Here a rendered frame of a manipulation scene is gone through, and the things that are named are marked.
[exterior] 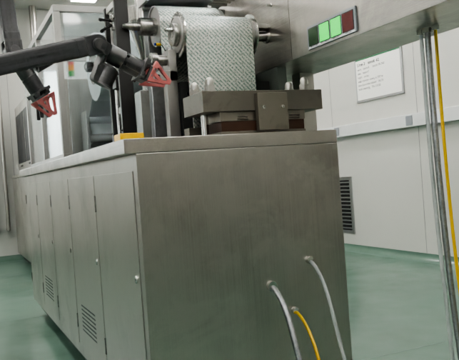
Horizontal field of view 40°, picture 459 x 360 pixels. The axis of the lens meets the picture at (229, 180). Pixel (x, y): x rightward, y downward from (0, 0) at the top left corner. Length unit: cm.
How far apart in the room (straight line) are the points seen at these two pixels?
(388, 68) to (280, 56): 331
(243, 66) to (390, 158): 344
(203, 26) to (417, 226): 349
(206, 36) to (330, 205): 67
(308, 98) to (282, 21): 31
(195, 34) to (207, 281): 79
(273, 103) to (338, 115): 414
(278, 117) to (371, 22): 39
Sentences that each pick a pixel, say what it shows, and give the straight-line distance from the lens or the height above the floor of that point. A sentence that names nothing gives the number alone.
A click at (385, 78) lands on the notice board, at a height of 148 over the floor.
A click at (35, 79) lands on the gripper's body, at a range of 233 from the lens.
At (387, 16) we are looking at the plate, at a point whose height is 116.
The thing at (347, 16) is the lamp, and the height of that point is 120.
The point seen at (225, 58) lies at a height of 116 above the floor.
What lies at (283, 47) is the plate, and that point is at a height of 119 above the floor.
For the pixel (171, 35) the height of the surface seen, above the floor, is 125.
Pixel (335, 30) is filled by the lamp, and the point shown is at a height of 117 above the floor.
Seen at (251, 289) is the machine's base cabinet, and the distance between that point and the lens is 183.
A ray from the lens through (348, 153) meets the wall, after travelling 592.
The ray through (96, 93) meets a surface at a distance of 302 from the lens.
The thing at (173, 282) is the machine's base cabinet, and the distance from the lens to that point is 173.
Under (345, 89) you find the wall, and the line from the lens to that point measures 594.
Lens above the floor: 79
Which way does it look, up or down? 1 degrees down
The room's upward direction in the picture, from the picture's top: 4 degrees counter-clockwise
